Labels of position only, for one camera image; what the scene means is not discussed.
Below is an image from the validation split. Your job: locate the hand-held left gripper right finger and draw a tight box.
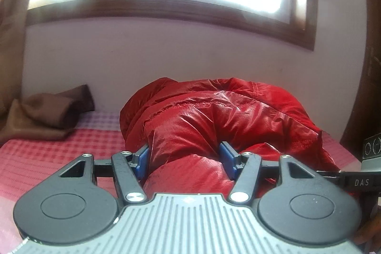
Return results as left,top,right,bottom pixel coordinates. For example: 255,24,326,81
218,141,324,206

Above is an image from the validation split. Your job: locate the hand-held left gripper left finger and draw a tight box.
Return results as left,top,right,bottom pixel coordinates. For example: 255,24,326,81
58,143,151,204

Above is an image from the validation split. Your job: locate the dark wooden post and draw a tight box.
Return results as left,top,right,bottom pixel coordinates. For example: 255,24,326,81
339,0,381,151

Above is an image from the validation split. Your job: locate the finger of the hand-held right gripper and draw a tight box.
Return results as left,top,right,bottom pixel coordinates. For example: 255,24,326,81
316,170,343,184

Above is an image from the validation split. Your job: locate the pink checked bed sheet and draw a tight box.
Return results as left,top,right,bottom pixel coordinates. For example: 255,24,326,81
0,110,362,243

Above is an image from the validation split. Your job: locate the brown curtain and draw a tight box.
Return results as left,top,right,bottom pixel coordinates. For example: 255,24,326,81
0,0,96,148

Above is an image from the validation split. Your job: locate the red puffer jacket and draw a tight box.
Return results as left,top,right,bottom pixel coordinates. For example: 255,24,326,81
119,77,362,201

